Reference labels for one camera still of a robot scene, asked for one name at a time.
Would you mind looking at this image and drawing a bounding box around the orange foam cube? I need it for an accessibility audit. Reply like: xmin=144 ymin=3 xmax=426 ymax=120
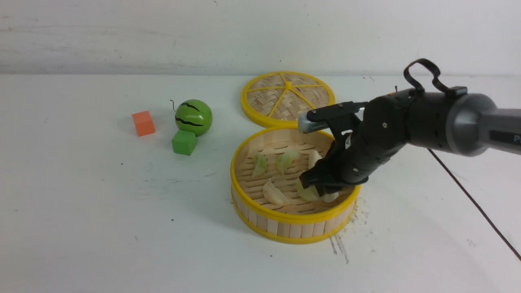
xmin=131 ymin=111 xmax=155 ymax=137

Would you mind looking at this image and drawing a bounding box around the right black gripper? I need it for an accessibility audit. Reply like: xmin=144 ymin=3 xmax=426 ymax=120
xmin=299 ymin=95 xmax=413 ymax=197

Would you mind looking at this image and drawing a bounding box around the green dumpling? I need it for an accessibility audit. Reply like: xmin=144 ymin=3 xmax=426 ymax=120
xmin=276 ymin=150 xmax=301 ymax=175
xmin=252 ymin=152 xmax=268 ymax=179

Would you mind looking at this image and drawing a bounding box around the bamboo steamer lid yellow rim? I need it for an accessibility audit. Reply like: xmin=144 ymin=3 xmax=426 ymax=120
xmin=240 ymin=72 xmax=336 ymax=128

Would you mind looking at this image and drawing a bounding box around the beige dumpling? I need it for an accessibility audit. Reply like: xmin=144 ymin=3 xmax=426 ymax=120
xmin=322 ymin=192 xmax=339 ymax=203
xmin=308 ymin=150 xmax=322 ymax=170
xmin=263 ymin=179 xmax=291 ymax=206

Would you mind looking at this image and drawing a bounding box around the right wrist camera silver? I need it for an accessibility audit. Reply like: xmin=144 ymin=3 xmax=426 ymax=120
xmin=298 ymin=101 xmax=367 ymax=141

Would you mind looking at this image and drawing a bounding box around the green foam cube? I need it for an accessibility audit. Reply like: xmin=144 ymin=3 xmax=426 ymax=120
xmin=171 ymin=130 xmax=197 ymax=156

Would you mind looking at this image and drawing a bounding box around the pale yellow dumpling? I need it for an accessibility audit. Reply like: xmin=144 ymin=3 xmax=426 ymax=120
xmin=296 ymin=181 xmax=321 ymax=202

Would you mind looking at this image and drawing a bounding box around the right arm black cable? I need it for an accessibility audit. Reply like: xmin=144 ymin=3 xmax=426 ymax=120
xmin=403 ymin=58 xmax=521 ymax=262

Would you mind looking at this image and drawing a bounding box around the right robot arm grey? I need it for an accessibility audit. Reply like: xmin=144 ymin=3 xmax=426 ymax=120
xmin=298 ymin=89 xmax=521 ymax=195

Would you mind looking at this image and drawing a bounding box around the bamboo steamer tray yellow rim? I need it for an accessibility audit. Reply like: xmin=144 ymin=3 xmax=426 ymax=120
xmin=230 ymin=127 xmax=361 ymax=245

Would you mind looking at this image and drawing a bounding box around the green toy watermelon ball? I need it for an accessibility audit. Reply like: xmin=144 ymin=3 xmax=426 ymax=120
xmin=171 ymin=99 xmax=213 ymax=137

